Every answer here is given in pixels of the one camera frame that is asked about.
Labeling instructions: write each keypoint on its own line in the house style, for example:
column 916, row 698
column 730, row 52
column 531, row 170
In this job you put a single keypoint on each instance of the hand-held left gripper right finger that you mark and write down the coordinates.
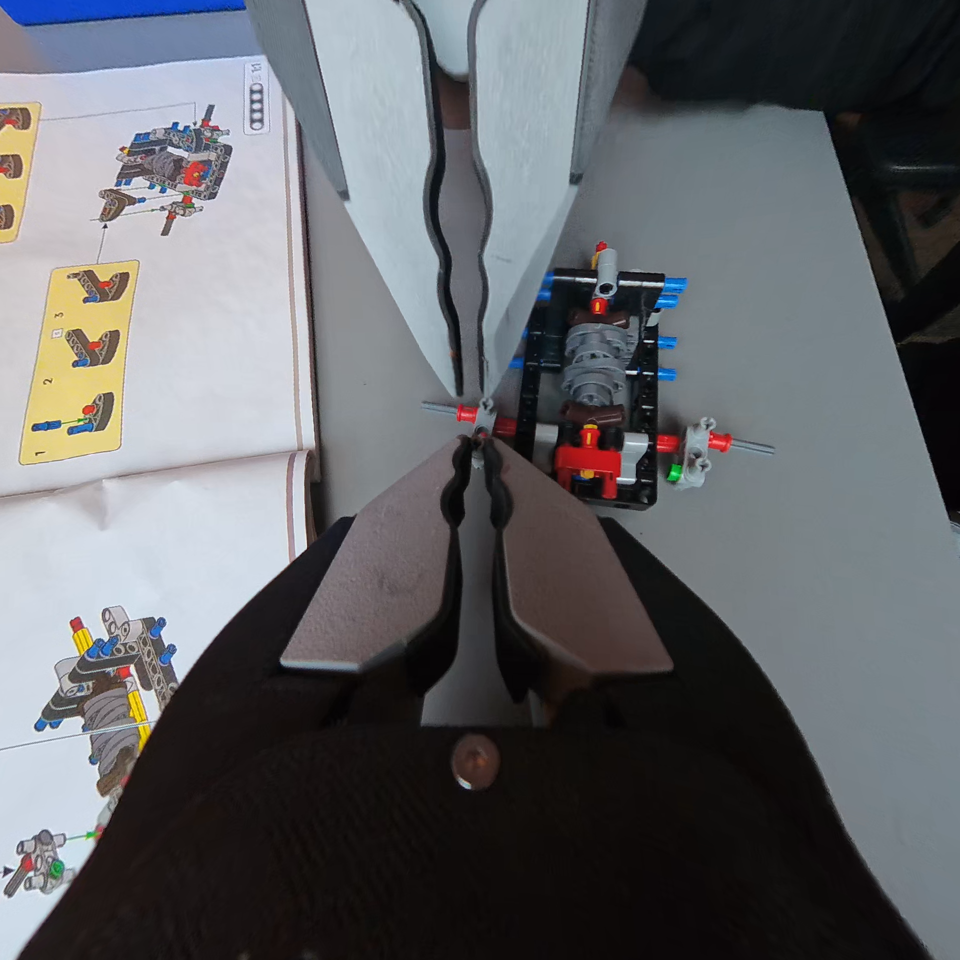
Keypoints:
column 577, row 592

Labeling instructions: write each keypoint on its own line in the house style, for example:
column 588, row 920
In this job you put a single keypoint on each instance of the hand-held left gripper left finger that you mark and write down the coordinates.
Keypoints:
column 382, row 585

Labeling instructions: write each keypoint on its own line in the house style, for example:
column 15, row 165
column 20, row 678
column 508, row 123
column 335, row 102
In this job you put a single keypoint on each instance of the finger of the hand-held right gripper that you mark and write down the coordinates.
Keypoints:
column 532, row 112
column 375, row 150

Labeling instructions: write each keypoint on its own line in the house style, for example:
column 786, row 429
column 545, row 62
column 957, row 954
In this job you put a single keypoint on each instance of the grey lego knuckle with axle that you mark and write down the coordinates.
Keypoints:
column 697, row 450
column 486, row 409

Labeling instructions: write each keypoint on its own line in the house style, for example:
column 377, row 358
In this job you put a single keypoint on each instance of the black lego chassis assembly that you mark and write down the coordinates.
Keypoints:
column 592, row 352

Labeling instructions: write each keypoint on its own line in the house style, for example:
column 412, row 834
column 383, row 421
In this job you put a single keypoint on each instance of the person's right forearm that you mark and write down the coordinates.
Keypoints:
column 787, row 52

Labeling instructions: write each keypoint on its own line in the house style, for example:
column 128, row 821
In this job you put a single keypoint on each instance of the lego instruction booklet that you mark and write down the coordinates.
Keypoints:
column 187, row 375

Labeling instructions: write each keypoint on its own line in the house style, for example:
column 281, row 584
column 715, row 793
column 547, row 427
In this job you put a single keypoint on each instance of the blue flat object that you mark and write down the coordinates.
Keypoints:
column 135, row 11

